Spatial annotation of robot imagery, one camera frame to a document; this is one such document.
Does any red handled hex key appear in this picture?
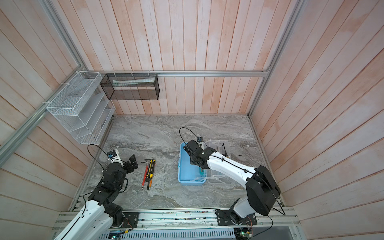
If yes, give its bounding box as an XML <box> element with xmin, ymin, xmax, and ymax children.
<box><xmin>141</xmin><ymin>163</ymin><xmax>149</xmax><ymax>190</ymax></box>

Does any blue translucent plastic toolbox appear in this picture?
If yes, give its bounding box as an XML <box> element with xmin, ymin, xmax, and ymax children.
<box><xmin>178</xmin><ymin>140</ymin><xmax>237</xmax><ymax>186</ymax></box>

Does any yellow black handled screwdriver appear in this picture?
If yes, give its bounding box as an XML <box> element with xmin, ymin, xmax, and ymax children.
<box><xmin>146</xmin><ymin>159</ymin><xmax>156</xmax><ymax>190</ymax></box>

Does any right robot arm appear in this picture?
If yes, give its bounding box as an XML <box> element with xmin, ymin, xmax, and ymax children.
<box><xmin>183</xmin><ymin>140</ymin><xmax>281</xmax><ymax>226</ymax></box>

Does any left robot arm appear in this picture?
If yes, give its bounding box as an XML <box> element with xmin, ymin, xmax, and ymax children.
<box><xmin>55</xmin><ymin>154</ymin><xmax>138</xmax><ymax>240</ymax></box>

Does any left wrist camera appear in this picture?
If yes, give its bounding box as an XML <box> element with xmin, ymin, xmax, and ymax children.
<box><xmin>107</xmin><ymin>149</ymin><xmax>123</xmax><ymax>165</ymax></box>

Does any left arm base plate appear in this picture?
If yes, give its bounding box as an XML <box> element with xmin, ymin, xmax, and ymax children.
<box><xmin>112</xmin><ymin>212</ymin><xmax>140</xmax><ymax>229</ymax></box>

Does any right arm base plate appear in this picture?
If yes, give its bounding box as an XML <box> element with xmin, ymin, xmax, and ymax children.
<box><xmin>215</xmin><ymin>209</ymin><xmax>258</xmax><ymax>226</ymax></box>

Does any white wire mesh shelf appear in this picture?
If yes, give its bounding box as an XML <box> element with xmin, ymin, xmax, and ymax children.
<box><xmin>47</xmin><ymin>72</ymin><xmax>115</xmax><ymax>145</ymax></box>

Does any black mesh wall basket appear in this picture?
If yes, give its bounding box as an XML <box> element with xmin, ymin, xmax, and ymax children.
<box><xmin>101</xmin><ymin>73</ymin><xmax>160</xmax><ymax>101</ymax></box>

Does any horizontal aluminium wall rail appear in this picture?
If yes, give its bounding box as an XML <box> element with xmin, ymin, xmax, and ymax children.
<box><xmin>97</xmin><ymin>70</ymin><xmax>270</xmax><ymax>77</ymax></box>

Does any aluminium front rail frame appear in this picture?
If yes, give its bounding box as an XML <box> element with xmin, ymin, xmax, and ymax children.
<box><xmin>51</xmin><ymin>206</ymin><xmax>302</xmax><ymax>240</ymax></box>

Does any left aluminium wall rail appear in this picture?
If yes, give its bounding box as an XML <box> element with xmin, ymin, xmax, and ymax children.
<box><xmin>1</xmin><ymin>66</ymin><xmax>87</xmax><ymax>167</ymax></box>

